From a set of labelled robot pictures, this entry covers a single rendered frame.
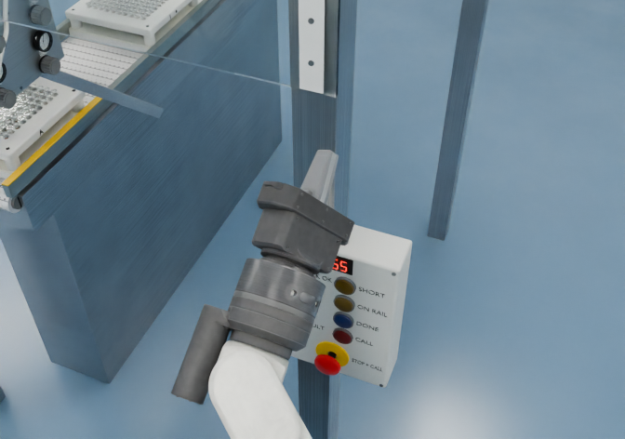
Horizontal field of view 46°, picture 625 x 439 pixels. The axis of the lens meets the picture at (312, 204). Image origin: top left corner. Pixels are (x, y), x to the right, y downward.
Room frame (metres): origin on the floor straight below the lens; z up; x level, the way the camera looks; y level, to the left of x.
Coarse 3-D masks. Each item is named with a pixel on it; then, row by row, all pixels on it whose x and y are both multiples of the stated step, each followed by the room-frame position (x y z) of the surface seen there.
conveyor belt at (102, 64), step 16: (64, 48) 1.60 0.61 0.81; (80, 48) 1.60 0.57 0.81; (96, 48) 1.60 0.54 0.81; (112, 48) 1.60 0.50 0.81; (64, 64) 1.53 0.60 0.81; (80, 64) 1.53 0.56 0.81; (96, 64) 1.53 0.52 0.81; (112, 64) 1.53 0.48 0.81; (128, 64) 1.53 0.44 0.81; (96, 80) 1.46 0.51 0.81; (112, 80) 1.46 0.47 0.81; (0, 192) 1.07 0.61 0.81; (0, 208) 1.06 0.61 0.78
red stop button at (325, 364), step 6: (324, 354) 0.63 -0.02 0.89; (330, 354) 0.64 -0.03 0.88; (336, 354) 0.64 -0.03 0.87; (318, 360) 0.63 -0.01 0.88; (324, 360) 0.62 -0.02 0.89; (330, 360) 0.62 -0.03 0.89; (336, 360) 0.62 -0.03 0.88; (318, 366) 0.62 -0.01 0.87; (324, 366) 0.62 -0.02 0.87; (330, 366) 0.62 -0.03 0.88; (336, 366) 0.62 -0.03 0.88; (324, 372) 0.62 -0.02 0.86; (330, 372) 0.62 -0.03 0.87; (336, 372) 0.62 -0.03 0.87
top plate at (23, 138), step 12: (36, 84) 1.33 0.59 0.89; (48, 84) 1.33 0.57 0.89; (60, 84) 1.33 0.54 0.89; (60, 96) 1.29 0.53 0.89; (72, 96) 1.29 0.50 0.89; (84, 96) 1.31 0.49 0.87; (48, 108) 1.24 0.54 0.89; (60, 108) 1.24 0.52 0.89; (36, 120) 1.20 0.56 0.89; (48, 120) 1.20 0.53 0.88; (24, 132) 1.16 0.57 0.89; (36, 132) 1.17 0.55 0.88; (0, 144) 1.12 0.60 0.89; (12, 144) 1.12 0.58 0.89; (24, 144) 1.13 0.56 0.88; (0, 156) 1.10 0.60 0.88; (12, 156) 1.10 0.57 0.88
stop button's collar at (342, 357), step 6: (324, 342) 0.65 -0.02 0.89; (330, 342) 0.65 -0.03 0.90; (318, 348) 0.65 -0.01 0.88; (324, 348) 0.65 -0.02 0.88; (330, 348) 0.64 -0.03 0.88; (336, 348) 0.64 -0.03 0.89; (342, 348) 0.64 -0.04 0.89; (318, 354) 0.65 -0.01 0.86; (342, 354) 0.64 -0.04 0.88; (348, 354) 0.64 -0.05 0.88; (342, 360) 0.64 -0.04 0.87; (348, 360) 0.63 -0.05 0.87; (378, 366) 0.62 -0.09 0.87
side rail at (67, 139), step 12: (144, 60) 1.49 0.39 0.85; (156, 60) 1.53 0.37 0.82; (132, 72) 1.44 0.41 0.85; (144, 72) 1.48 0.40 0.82; (120, 84) 1.39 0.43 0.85; (132, 84) 1.43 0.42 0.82; (96, 108) 1.31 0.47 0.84; (84, 120) 1.26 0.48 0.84; (72, 132) 1.22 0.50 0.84; (60, 144) 1.19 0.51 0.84; (48, 156) 1.15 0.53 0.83; (36, 168) 1.11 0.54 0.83; (24, 180) 1.08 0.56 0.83; (12, 192) 1.05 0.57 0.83
